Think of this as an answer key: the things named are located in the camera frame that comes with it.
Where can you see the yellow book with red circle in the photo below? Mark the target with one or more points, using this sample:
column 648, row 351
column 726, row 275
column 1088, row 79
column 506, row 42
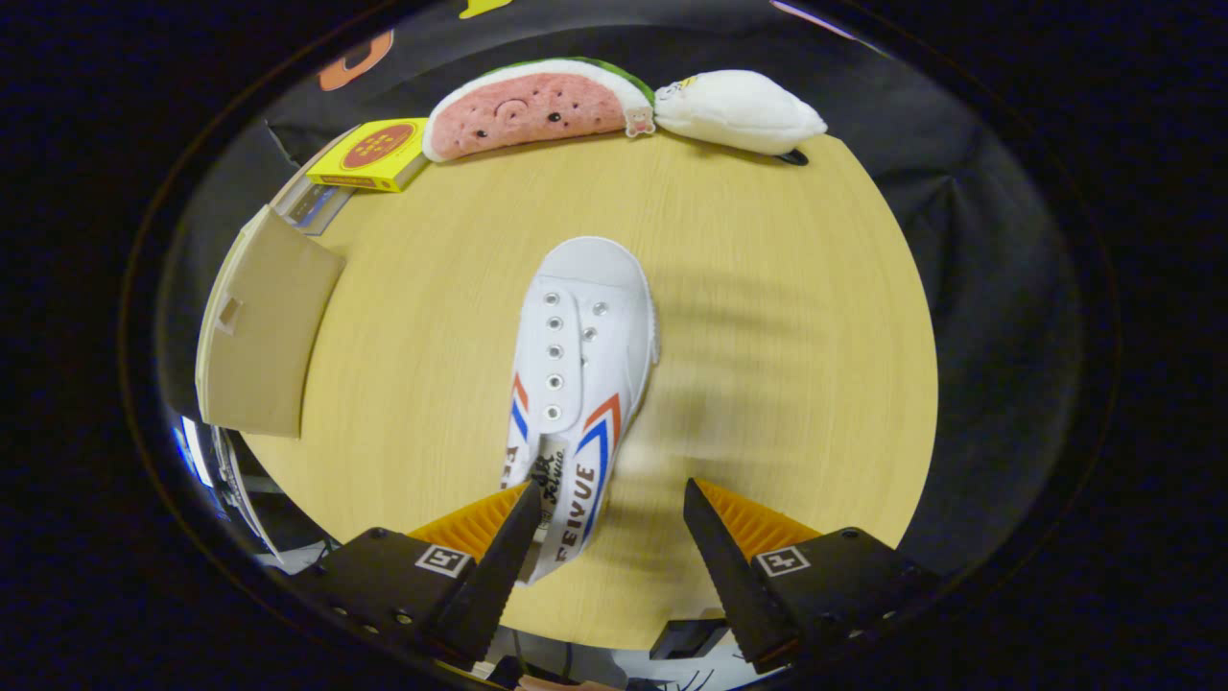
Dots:
column 369, row 154

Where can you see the white plush toy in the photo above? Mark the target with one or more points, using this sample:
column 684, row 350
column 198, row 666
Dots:
column 739, row 110

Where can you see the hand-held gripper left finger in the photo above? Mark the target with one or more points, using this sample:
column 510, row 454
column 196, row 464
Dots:
column 494, row 590

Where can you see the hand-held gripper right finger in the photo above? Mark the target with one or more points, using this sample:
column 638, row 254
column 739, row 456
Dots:
column 739, row 585

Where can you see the black box on floor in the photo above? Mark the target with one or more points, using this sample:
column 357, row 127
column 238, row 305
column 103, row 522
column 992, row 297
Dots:
column 686, row 638

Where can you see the beige fabric storage box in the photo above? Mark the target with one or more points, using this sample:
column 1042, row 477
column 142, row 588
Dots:
column 273, row 336

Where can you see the watermelon slice plush toy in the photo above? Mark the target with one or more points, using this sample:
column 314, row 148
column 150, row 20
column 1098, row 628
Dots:
column 537, row 110

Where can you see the white striped shoe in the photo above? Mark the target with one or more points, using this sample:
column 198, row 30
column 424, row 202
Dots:
column 585, row 288

